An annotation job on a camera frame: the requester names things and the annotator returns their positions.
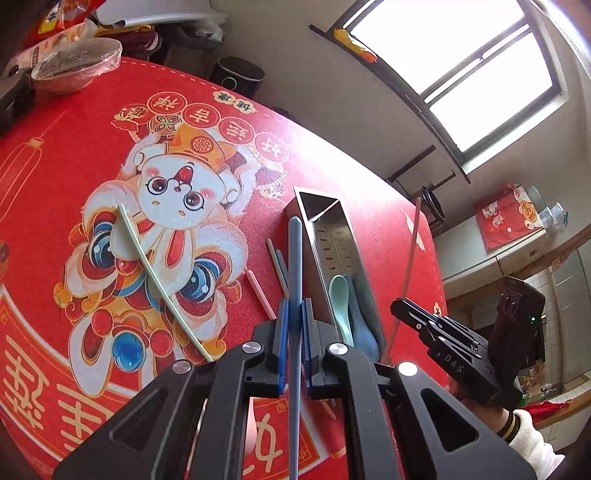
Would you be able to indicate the black trash bin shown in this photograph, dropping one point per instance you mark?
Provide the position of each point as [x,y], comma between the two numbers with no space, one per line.
[240,76]

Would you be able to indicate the yellow orange packet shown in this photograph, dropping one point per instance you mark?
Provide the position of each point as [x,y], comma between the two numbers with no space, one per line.
[355,44]

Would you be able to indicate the white refrigerator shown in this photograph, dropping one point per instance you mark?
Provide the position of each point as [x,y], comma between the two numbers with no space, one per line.
[466,267]

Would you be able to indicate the light green chopstick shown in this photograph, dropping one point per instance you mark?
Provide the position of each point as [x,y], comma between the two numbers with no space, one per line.
[159,286]
[275,263]

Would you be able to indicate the red printed cloth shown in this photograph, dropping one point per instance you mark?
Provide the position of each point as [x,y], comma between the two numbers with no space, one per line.
[503,217]

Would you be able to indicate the plastic wrapped bowl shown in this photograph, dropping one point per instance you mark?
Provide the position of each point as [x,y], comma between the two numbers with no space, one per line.
[74,64]

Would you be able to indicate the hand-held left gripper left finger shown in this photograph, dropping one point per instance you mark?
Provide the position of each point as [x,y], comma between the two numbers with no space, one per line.
[282,346]

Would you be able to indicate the white plastic bag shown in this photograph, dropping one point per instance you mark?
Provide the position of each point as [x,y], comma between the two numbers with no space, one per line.
[203,27]

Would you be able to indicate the black rice cooker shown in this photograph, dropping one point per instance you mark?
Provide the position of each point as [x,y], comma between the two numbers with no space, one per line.
[434,203]

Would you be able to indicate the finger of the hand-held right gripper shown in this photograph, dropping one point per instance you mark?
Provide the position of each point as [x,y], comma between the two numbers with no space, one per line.
[415,318]

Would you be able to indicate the printed paper carton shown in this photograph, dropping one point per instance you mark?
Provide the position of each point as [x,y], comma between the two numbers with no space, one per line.
[37,50]

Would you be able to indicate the pink chopstick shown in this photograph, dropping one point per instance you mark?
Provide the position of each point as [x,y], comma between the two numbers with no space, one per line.
[411,258]
[261,294]

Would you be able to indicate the white paper roll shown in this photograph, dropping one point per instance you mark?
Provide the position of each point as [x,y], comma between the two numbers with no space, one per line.
[152,11]

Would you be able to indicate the person's right forearm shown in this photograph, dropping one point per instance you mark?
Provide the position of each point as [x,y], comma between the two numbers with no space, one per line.
[531,443]

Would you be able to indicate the person's right hand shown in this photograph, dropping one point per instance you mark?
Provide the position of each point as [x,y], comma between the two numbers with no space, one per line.
[485,415]

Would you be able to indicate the stainless steel utensil tray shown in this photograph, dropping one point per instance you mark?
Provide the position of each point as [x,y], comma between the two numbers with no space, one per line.
[332,240]

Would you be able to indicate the red printed table mat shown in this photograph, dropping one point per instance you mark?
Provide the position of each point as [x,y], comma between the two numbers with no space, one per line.
[69,184]

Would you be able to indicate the green spoon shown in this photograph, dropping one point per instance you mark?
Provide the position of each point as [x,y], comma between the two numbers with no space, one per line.
[339,295]

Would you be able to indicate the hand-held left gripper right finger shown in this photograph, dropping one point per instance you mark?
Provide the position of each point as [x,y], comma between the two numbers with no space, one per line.
[307,350]

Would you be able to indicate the dark windowsill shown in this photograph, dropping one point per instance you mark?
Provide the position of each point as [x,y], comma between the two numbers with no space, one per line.
[415,110]

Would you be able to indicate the clear plastic container stack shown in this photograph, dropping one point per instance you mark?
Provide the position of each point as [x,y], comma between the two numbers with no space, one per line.
[549,212]

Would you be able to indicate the dark red cloth bundle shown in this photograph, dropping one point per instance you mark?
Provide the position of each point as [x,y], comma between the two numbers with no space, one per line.
[138,41]

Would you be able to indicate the black frame shelf rack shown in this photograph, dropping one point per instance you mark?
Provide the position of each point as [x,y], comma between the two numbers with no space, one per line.
[415,161]

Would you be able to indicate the blue spoon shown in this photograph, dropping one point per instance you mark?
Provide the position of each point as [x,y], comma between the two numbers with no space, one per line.
[364,337]

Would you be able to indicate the red snack bag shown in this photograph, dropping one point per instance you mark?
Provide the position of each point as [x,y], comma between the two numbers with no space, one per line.
[60,18]

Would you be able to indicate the dark framed window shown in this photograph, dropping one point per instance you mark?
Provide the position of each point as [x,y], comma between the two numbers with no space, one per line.
[461,55]

